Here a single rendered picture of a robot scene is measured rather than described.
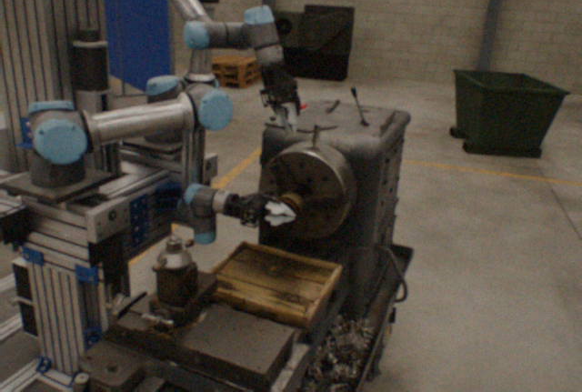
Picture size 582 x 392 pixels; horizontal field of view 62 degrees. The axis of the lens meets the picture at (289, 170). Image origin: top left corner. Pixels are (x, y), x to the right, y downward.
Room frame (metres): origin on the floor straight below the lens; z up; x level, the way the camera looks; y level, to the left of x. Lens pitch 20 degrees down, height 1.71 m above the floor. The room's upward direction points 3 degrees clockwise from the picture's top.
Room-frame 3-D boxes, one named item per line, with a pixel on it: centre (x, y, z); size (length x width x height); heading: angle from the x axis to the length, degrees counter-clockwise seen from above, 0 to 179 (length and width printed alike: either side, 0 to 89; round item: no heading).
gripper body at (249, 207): (1.36, 0.13, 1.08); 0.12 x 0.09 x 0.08; 67
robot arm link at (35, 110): (1.33, 0.68, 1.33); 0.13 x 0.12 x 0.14; 31
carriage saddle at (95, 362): (0.90, 0.20, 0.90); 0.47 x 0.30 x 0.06; 68
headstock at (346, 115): (1.91, -0.19, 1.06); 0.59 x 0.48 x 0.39; 158
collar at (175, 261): (0.98, 0.25, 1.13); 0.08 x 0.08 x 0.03
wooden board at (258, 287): (1.29, 0.04, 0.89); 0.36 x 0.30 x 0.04; 68
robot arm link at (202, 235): (1.45, 0.28, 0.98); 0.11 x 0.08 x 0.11; 31
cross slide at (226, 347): (0.95, 0.20, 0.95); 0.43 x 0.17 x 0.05; 68
